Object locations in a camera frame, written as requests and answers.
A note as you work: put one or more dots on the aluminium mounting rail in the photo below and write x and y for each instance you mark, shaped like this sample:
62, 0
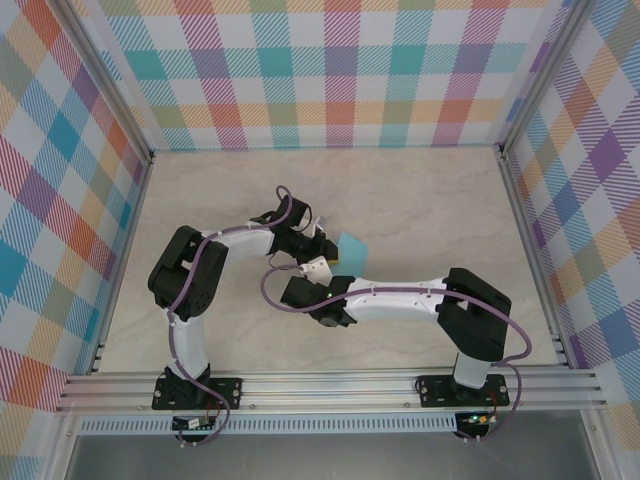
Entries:
325, 392

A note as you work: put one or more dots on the circuit board with green light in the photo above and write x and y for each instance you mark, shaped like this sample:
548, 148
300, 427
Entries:
477, 420

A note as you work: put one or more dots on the aluminium frame post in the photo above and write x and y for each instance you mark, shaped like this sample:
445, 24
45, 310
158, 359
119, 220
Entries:
107, 80
547, 80

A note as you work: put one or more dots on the aluminium side rail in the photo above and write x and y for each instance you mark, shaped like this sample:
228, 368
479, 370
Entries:
122, 260
535, 260

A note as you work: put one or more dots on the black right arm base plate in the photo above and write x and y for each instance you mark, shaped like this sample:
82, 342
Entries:
435, 390

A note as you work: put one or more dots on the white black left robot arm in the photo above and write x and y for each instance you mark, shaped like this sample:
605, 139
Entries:
245, 247

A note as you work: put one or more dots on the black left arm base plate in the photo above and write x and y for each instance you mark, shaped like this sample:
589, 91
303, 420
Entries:
227, 390

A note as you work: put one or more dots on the teal paper sheet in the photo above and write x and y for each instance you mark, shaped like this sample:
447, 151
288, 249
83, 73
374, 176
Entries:
352, 252

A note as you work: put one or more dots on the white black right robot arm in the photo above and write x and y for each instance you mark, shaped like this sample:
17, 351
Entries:
390, 305

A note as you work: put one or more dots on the small black circuit board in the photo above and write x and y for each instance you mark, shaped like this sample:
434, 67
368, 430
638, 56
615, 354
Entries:
192, 424

